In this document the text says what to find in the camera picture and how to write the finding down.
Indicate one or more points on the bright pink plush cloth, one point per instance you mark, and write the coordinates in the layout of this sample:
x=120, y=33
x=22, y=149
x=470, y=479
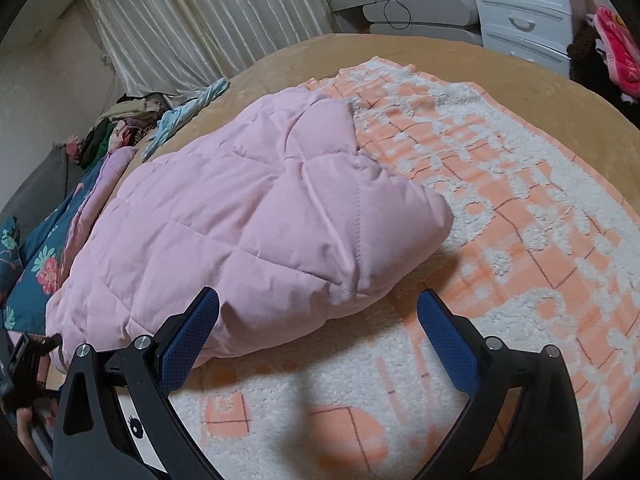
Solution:
x=620, y=55

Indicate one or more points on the pink blanket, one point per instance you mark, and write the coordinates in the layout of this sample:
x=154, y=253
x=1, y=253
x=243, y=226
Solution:
x=107, y=185

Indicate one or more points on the orange and white plaid blanket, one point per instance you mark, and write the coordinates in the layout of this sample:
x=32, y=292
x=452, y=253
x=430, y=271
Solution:
x=525, y=260

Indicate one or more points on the teal floral pillow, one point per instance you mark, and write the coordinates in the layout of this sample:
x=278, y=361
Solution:
x=45, y=265

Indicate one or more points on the grey pillow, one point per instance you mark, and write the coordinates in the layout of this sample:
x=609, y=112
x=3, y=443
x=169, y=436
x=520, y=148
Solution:
x=35, y=190

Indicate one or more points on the tan bed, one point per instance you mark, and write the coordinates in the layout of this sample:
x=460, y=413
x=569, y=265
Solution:
x=450, y=50

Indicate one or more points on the grey desk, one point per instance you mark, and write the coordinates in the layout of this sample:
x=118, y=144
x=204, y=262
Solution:
x=430, y=12

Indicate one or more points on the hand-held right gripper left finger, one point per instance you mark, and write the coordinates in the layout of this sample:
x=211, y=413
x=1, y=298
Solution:
x=190, y=335

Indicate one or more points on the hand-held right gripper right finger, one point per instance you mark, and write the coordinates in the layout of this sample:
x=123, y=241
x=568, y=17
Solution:
x=447, y=335

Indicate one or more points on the cream curtain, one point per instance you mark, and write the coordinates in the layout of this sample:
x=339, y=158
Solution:
x=200, y=10

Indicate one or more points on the pink quilted jacket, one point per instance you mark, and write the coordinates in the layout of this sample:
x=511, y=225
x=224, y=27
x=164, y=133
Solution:
x=225, y=220

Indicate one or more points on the white drawer cabinet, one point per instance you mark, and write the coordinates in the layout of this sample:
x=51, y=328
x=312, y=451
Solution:
x=525, y=15

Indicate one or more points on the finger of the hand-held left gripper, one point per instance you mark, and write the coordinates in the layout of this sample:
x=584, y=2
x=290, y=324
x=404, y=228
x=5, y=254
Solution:
x=35, y=347

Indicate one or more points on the pile of mixed clothes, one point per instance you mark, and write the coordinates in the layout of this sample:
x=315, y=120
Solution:
x=125, y=125

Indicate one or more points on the dark furry object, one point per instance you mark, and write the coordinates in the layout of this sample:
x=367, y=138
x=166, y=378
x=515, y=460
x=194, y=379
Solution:
x=587, y=55

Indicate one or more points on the light blue cloth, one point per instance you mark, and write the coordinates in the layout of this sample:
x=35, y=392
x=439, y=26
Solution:
x=185, y=112

